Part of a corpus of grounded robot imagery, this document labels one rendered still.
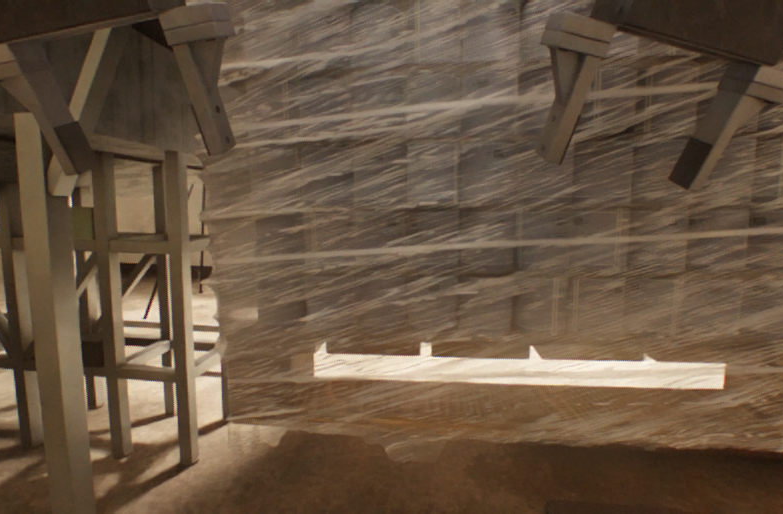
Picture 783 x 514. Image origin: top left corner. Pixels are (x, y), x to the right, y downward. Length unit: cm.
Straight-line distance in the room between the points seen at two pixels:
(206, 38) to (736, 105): 40
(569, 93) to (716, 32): 10
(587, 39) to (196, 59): 28
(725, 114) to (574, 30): 16
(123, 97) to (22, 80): 56
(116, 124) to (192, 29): 63
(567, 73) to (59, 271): 69
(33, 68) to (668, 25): 47
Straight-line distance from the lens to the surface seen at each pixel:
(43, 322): 77
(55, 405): 81
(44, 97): 44
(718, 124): 44
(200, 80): 35
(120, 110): 97
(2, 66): 44
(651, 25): 36
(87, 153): 45
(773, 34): 42
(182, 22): 35
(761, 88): 44
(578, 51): 34
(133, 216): 405
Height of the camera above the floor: 69
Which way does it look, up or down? 7 degrees down
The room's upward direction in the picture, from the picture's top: 1 degrees clockwise
